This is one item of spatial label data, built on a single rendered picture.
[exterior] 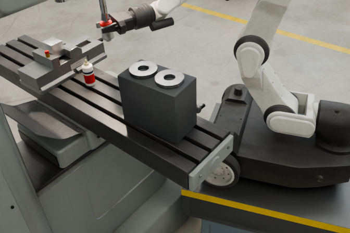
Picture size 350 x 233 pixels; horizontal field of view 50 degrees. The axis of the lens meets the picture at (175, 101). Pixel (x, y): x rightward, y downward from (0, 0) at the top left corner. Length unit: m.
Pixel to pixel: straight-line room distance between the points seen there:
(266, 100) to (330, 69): 1.83
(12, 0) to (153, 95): 0.47
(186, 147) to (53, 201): 0.57
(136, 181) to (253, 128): 0.62
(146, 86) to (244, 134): 0.78
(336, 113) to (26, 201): 1.25
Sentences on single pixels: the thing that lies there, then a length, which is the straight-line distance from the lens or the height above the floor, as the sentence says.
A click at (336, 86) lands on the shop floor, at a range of 3.27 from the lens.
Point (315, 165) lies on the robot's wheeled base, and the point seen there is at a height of 0.57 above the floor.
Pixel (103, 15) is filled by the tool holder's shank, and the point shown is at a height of 1.19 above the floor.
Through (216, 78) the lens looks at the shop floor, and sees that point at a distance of 3.18.
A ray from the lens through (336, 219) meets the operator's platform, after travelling 1.77.
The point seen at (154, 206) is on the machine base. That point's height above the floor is 0.20.
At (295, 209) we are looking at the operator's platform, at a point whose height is 0.40.
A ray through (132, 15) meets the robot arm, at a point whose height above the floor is 1.17.
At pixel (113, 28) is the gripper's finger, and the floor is 1.14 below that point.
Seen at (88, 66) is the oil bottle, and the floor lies 1.02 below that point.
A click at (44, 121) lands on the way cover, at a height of 0.88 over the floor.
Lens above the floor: 1.75
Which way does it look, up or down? 37 degrees down
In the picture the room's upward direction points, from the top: 3 degrees counter-clockwise
